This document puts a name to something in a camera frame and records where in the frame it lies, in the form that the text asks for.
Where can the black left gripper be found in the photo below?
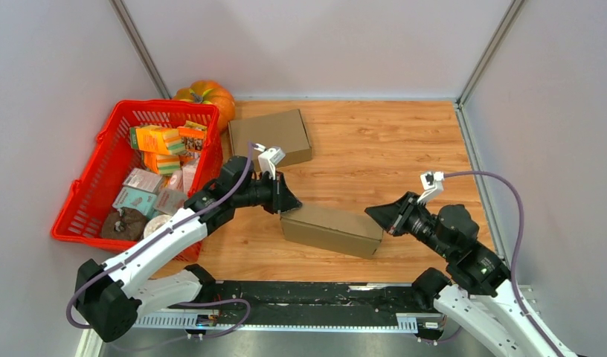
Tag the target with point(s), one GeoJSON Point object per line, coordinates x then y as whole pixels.
{"type": "Point", "coordinates": [282, 199]}

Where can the brown cardboard box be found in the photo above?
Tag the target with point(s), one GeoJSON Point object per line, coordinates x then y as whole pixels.
{"type": "Point", "coordinates": [286, 130]}

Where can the orange snack box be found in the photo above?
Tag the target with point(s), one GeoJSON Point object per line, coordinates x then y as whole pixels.
{"type": "Point", "coordinates": [193, 136]}

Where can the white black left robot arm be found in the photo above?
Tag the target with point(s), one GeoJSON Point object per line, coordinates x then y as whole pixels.
{"type": "Point", "coordinates": [141, 276]}

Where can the orange sponge pack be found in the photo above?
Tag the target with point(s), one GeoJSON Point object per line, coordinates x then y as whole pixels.
{"type": "Point", "coordinates": [156, 139]}
{"type": "Point", "coordinates": [161, 164]}

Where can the grey pink packet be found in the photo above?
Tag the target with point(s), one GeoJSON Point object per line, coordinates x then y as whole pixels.
{"type": "Point", "coordinates": [172, 196]}

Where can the brown cardboard sheet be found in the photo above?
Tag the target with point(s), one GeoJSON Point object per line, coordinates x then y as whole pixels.
{"type": "Point", "coordinates": [332, 230]}

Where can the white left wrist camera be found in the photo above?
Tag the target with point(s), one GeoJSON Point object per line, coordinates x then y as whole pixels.
{"type": "Point", "coordinates": [269, 158]}

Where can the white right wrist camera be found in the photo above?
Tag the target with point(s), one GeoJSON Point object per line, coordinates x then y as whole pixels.
{"type": "Point", "coordinates": [432, 182]}

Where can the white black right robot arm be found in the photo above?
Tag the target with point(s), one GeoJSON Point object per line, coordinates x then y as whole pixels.
{"type": "Point", "coordinates": [476, 290]}

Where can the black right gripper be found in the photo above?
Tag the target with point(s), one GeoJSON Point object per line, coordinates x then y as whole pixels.
{"type": "Point", "coordinates": [391, 216]}

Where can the teal cookie box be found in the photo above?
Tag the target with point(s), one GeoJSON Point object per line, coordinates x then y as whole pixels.
{"type": "Point", "coordinates": [136, 199]}

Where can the orange pumpkin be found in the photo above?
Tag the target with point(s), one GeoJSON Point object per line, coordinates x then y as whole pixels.
{"type": "Point", "coordinates": [212, 93]}

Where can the brown netted item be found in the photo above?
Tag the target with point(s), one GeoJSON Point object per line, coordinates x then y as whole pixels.
{"type": "Point", "coordinates": [125, 224]}

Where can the orange sponge pack upper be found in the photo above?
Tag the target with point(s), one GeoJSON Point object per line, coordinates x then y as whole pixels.
{"type": "Point", "coordinates": [156, 139]}

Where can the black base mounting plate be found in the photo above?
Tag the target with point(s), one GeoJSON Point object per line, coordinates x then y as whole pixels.
{"type": "Point", "coordinates": [275, 303]}

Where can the beige tape roll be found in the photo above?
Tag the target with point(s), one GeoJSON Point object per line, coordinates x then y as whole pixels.
{"type": "Point", "coordinates": [154, 224]}

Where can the orange sponge pack lower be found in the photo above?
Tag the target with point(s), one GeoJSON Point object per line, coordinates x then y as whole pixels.
{"type": "Point", "coordinates": [161, 164]}

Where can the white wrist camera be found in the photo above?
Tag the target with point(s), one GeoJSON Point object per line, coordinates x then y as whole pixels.
{"type": "Point", "coordinates": [269, 158]}
{"type": "Point", "coordinates": [432, 182]}

